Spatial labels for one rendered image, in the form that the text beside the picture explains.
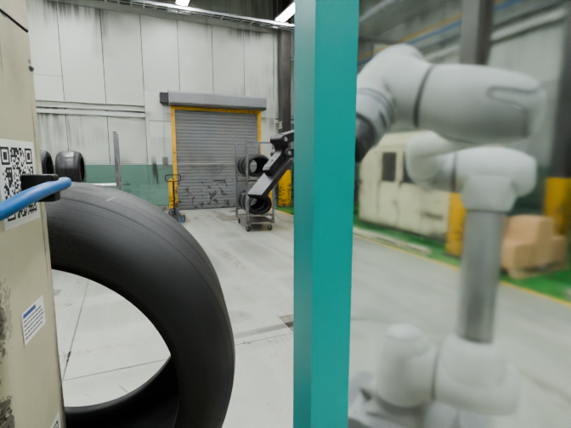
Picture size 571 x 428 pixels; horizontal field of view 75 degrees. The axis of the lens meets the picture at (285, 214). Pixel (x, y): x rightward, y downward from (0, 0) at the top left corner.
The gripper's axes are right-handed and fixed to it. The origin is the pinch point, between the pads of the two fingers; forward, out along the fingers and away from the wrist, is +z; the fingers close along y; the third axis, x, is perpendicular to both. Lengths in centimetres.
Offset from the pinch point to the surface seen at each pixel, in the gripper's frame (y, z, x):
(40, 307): -14.8, 25.1, 5.3
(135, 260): -7.0, 14.9, 13.7
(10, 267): -20.6, 23.3, 1.0
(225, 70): 210, -685, 949
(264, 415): 170, 21, 121
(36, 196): -23.8, 18.0, -1.6
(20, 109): -29.1, 12.5, 5.4
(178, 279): -0.5, 13.2, 12.1
